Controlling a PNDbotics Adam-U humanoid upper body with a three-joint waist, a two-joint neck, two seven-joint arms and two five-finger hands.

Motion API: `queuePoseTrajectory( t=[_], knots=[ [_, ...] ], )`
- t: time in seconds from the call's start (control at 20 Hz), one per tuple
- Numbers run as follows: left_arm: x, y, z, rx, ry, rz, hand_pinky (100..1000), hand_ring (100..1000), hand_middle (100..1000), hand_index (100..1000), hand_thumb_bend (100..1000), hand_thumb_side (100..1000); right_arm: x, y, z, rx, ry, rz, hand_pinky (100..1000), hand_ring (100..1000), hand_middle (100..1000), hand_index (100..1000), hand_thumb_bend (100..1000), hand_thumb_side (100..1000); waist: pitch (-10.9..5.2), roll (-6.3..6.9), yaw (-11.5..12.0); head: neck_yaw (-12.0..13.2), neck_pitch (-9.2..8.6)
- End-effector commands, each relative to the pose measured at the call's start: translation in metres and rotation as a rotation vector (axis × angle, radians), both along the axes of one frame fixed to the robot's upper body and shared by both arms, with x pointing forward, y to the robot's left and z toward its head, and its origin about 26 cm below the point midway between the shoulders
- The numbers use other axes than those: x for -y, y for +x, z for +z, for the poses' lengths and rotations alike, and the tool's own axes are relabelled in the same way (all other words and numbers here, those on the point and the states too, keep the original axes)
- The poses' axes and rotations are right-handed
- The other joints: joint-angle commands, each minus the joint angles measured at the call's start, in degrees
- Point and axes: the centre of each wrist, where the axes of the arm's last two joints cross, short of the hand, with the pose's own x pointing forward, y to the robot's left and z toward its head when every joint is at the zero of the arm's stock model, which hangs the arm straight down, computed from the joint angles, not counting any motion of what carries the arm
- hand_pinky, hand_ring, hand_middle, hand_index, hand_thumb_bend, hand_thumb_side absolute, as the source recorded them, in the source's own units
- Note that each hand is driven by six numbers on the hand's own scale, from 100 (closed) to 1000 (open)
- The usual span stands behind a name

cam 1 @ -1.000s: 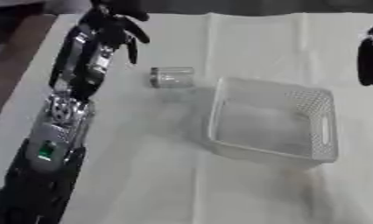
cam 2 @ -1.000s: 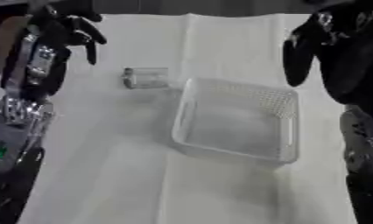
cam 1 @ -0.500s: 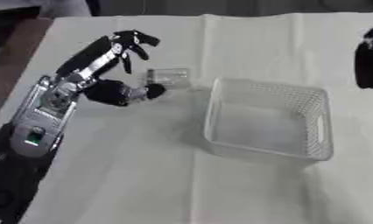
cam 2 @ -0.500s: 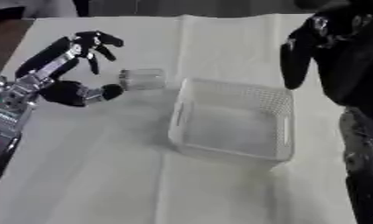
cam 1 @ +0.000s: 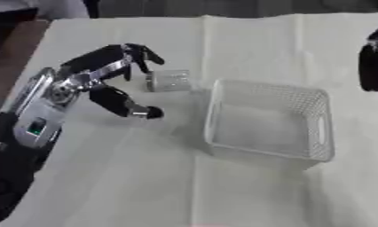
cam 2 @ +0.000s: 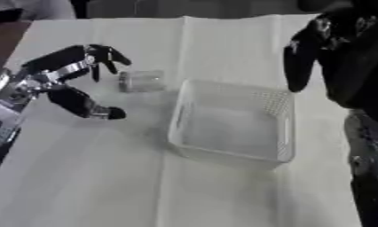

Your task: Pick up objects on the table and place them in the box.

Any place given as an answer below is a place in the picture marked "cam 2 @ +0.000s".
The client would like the clear glass jar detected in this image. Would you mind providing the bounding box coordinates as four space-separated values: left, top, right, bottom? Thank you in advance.
117 69 166 93

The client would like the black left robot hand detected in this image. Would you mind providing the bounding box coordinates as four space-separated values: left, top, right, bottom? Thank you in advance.
10 43 133 121

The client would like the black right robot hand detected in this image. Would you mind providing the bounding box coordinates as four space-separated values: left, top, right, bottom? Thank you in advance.
282 3 378 110

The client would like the white plastic basket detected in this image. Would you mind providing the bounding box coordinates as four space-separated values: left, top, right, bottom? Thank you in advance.
167 78 296 170

